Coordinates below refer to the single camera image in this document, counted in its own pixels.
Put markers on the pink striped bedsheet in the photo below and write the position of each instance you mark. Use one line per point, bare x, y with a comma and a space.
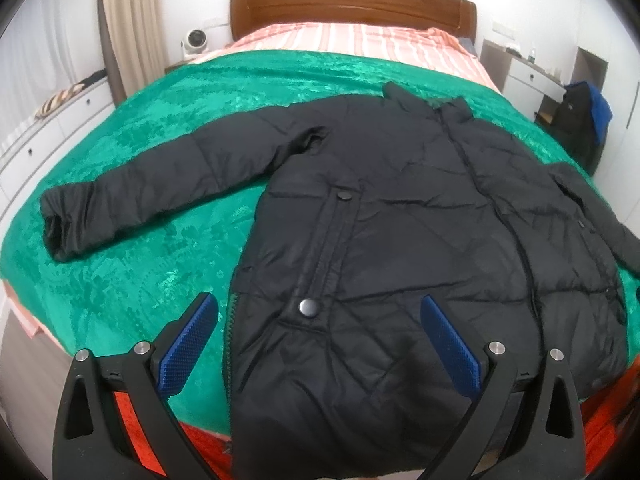
350, 37

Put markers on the white desk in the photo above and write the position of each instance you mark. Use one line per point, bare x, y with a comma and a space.
530, 77

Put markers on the white drawer cabinet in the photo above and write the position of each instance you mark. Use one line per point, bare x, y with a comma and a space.
60, 130

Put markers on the orange cloth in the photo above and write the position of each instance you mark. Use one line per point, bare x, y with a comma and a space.
200, 442

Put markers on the striped cushion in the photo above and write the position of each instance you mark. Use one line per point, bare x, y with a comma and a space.
60, 100

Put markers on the black puffer jacket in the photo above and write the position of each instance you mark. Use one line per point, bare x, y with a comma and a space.
400, 210

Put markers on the wooden headboard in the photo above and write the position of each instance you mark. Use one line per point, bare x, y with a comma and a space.
350, 0

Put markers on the small white fan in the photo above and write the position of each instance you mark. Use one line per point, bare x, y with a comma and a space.
192, 40

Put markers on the chair with dark clothes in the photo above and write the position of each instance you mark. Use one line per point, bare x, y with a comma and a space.
575, 120

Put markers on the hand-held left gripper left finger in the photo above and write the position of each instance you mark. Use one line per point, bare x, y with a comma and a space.
192, 330

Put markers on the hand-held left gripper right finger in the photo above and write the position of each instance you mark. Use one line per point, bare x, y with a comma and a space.
447, 340

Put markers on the green blanket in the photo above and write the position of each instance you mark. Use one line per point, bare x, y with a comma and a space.
200, 110

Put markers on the beige curtain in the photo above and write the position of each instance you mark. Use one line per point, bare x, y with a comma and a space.
130, 20

